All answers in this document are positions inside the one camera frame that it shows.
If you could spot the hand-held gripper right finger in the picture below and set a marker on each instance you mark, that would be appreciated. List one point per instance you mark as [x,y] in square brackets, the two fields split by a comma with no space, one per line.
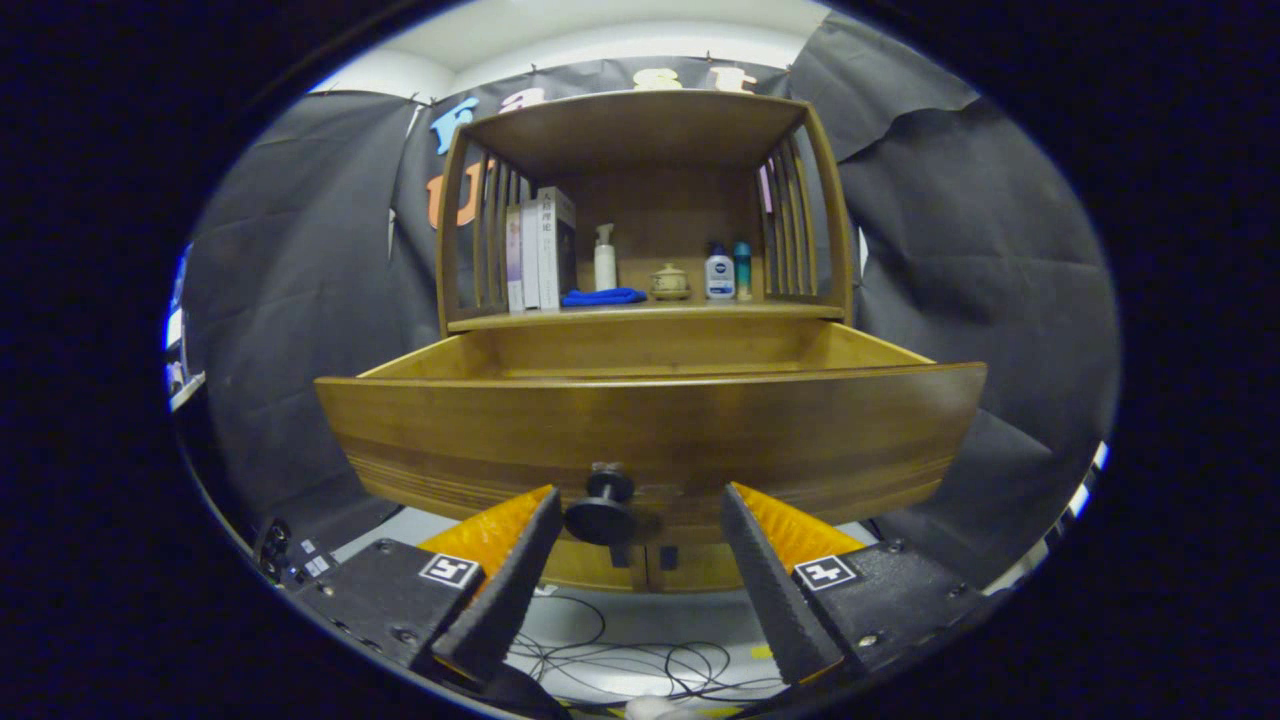
[775,590]

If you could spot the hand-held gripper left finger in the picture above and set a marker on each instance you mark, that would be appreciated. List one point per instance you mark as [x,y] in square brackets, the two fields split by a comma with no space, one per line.
[515,585]

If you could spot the black drawer knob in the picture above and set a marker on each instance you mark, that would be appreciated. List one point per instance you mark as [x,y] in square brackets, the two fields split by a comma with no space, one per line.
[600,520]

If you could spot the wooden drawer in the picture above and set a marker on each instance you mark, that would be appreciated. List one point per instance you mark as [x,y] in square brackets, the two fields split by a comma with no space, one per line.
[650,420]

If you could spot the wooden cabinet door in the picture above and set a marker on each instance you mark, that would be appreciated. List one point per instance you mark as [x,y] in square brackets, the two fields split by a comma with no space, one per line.
[705,570]
[590,572]

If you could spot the wooden countertop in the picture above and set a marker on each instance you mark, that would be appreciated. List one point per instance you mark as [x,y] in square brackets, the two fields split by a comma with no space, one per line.
[700,310]

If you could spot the wooden cabinet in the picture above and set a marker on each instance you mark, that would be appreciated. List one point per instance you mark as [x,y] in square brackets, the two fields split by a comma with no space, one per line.
[670,215]

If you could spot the yellow floor tape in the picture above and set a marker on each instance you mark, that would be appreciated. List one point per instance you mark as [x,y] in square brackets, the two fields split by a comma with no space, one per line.
[762,651]

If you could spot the black power strip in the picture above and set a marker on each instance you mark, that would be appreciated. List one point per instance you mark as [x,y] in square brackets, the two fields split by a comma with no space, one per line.
[300,560]

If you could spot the blue folded cloth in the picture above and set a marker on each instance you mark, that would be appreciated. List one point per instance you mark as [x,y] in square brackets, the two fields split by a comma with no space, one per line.
[603,297]

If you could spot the white lotion bottle blue cap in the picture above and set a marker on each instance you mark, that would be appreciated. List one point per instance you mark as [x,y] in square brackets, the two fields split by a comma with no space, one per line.
[720,278]

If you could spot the teal slim bottle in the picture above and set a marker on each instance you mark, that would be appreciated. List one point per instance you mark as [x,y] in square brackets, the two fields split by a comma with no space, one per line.
[743,272]

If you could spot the beige lidded teacup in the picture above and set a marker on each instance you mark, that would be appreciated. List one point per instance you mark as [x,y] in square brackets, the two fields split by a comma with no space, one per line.
[670,283]

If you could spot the lavender book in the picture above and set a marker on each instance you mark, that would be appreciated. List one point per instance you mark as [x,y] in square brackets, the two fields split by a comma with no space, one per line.
[514,260]

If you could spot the white pump bottle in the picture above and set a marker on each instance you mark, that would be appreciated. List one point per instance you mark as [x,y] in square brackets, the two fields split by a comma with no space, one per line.
[605,270]

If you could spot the thin white book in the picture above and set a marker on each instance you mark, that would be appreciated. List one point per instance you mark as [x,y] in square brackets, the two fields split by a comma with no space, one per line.
[530,255]

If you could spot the white book with dark portrait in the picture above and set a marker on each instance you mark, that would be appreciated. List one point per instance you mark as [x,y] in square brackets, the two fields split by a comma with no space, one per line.
[555,250]

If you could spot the white lit equipment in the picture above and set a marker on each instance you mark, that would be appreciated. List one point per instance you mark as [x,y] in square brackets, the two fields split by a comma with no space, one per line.
[178,340]

